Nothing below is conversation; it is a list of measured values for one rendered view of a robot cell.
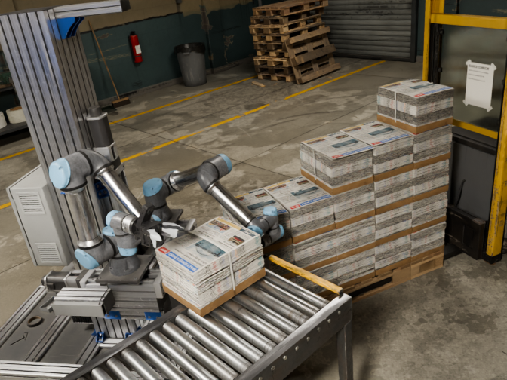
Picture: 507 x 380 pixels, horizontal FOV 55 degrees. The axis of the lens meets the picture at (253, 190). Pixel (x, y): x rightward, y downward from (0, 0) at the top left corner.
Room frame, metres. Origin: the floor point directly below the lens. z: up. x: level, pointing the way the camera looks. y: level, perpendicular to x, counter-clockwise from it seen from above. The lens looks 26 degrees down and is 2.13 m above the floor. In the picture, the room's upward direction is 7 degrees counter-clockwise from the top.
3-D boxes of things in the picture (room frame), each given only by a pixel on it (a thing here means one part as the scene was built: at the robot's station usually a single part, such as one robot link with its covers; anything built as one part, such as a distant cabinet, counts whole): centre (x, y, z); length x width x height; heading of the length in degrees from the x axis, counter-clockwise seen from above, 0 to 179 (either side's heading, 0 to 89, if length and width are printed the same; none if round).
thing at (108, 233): (2.03, 0.68, 0.98); 0.13 x 0.12 x 0.14; 141
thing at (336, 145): (2.70, -0.53, 1.06); 0.37 x 0.29 x 0.01; 21
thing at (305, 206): (2.67, -0.39, 0.42); 1.17 x 0.39 x 0.83; 111
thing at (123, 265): (2.04, 0.68, 0.87); 0.15 x 0.15 x 0.10
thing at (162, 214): (2.52, 0.57, 0.87); 0.15 x 0.15 x 0.10
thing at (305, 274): (1.82, -0.18, 0.81); 0.43 x 0.03 x 0.02; 40
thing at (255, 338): (1.56, 0.14, 0.77); 0.47 x 0.05 x 0.05; 40
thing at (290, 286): (1.77, -0.11, 0.77); 0.47 x 0.05 x 0.05; 40
